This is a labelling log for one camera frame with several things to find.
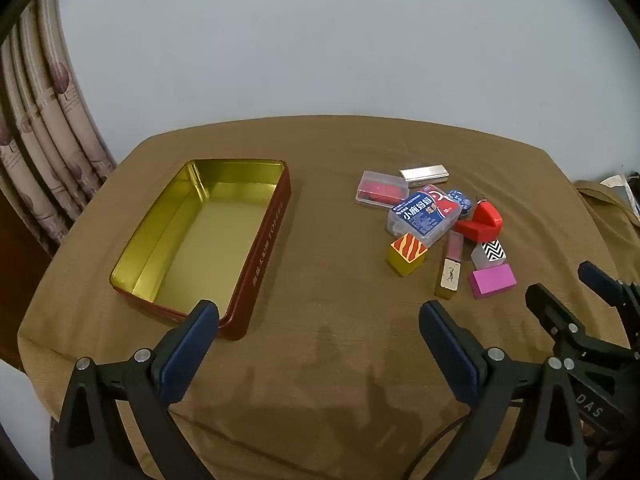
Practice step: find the gold and pink lipstick tube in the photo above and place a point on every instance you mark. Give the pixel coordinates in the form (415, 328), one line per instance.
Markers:
(448, 275)

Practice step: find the brown wooden furniture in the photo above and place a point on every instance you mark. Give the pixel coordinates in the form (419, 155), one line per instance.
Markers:
(15, 285)

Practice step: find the white cloth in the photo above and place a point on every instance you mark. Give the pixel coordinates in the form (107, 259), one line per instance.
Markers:
(612, 181)

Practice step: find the black white zigzag box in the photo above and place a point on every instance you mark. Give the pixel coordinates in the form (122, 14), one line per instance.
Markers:
(492, 251)

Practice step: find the grey fabric item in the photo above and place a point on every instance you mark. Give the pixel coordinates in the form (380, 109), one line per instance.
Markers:
(630, 192)

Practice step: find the beige patterned curtain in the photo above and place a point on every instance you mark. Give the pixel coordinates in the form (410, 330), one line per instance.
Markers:
(45, 135)

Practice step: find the yellow block with striped top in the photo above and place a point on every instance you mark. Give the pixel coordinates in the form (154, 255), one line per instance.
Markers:
(407, 255)

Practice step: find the pink block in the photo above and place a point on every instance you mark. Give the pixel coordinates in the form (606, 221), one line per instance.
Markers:
(492, 280)

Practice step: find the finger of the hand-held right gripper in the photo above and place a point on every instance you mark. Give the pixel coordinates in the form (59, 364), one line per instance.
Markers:
(602, 282)
(550, 310)

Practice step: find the red block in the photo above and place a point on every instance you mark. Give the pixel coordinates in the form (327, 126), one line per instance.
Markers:
(470, 232)

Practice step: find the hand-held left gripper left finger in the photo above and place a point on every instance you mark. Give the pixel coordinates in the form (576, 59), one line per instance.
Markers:
(187, 355)

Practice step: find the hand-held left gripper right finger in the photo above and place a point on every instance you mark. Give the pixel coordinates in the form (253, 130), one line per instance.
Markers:
(452, 355)

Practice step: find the clear box with blue label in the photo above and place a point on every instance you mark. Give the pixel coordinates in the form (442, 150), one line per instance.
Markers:
(420, 217)

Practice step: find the red and gold tin box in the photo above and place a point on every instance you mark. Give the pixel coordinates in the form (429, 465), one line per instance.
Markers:
(210, 230)

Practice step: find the silver metal bar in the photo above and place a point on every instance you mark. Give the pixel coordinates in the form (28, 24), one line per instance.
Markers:
(425, 175)

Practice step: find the blue patterned case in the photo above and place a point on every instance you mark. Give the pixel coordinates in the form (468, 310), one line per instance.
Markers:
(461, 202)

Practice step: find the clear box with red contents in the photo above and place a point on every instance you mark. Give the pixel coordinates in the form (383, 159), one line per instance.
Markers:
(380, 190)

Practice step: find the tan fabric cover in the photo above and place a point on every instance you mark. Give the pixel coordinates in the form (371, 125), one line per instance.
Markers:
(600, 210)

